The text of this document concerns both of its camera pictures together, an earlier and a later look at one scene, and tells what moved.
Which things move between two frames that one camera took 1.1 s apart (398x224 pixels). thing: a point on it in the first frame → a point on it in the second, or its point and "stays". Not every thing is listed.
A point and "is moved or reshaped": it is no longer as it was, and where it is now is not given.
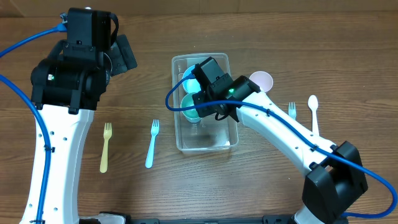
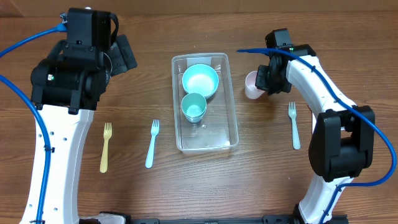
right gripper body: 203,98 → 272,79
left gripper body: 125,56 stays
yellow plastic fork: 107,132 stays
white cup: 263,79 is moved or reshaped
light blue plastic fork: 155,130 stays
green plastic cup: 191,116 stays
